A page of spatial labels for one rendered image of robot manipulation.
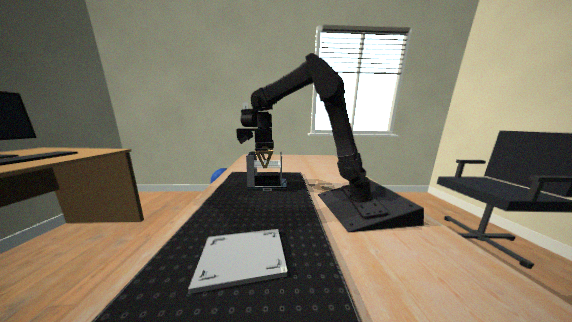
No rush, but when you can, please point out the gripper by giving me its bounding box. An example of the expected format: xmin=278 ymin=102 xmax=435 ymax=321
xmin=255 ymin=128 xmax=274 ymax=168

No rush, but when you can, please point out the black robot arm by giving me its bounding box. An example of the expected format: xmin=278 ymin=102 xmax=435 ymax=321
xmin=236 ymin=53 xmax=388 ymax=219

